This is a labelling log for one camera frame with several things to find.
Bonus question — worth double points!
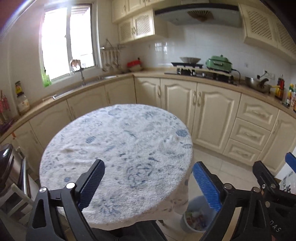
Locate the green electric cooker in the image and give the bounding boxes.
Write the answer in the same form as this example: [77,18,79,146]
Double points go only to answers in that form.
[206,55,232,73]

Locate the cream lower kitchen cabinets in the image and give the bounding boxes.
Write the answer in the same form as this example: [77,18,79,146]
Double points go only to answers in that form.
[1,72,295,174]

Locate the range hood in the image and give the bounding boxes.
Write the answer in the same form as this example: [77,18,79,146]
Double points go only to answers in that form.
[154,3,241,28]

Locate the red lidded pot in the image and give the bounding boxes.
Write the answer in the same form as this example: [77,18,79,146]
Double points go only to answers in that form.
[126,58,143,72]

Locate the sink faucet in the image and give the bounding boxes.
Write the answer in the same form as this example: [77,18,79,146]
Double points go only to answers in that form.
[70,59,86,86]

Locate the white blue floral tablecloth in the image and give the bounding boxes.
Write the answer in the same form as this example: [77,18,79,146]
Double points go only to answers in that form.
[39,104,194,230]

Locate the black gas stove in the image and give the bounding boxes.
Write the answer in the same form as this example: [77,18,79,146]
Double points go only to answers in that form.
[165,62,237,85]

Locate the blue plastic trash bucket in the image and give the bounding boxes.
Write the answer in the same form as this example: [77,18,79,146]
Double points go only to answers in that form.
[180,195,217,233]

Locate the large oil bottle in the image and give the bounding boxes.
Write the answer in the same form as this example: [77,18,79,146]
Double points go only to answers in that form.
[15,81,30,115]

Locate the stainless steel appliance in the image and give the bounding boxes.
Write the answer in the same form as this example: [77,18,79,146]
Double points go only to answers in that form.
[1,144,34,225]

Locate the kitchen window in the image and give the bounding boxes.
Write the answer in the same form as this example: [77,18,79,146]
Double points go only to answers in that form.
[40,1,100,84]

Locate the condiment bottles group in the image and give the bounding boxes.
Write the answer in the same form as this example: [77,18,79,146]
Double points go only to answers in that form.
[275,75,295,112]

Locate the cream upper cabinets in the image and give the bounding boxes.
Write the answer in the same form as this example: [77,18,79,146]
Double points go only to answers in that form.
[111,1,295,63]

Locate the hanging utensil rack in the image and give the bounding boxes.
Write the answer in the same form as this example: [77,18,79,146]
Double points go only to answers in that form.
[100,38,125,73]

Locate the grey bowl on stove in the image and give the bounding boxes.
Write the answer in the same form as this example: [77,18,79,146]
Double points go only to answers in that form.
[180,57,201,64]

